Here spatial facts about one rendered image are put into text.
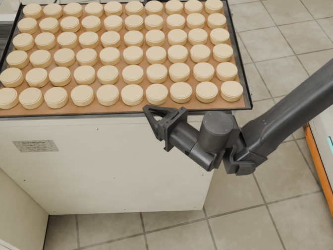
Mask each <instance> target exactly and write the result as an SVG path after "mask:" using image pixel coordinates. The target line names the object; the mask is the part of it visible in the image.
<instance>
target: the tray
mask: <svg viewBox="0 0 333 250"><path fill-rule="evenodd" d="M220 1H222V3H223V10H224V15H225V17H226V24H227V28H228V32H229V37H230V42H231V46H232V49H233V55H234V59H235V64H236V67H237V73H238V77H239V82H240V85H241V86H242V88H243V92H242V95H243V99H244V104H245V108H222V109H193V110H188V111H189V112H199V111H228V110H252V108H253V102H252V97H251V93H250V89H249V85H248V81H247V77H246V73H245V69H244V65H243V61H242V56H241V52H240V48H239V44H238V40H237V36H236V32H235V28H234V24H233V20H232V16H231V12H230V8H229V4H228V0H220ZM26 5H27V4H24V5H22V2H20V5H19V8H18V11H17V14H16V16H15V19H14V22H13V25H12V28H11V31H10V34H9V37H8V39H7V42H6V45H5V48H4V51H3V54H2V57H1V60H0V75H1V73H2V72H3V71H4V70H6V69H7V66H8V63H7V61H6V58H7V56H8V55H9V54H10V53H11V52H12V50H13V47H14V44H13V39H14V37H15V36H17V35H18V32H19V28H18V26H17V25H18V22H19V21H20V20H22V19H23V17H24V13H23V9H24V7H25V6H26ZM141 113H144V111H135V112H106V113H77V114H48V115H19V116H0V118H26V117H55V116H84V115H113V114H141Z"/></svg>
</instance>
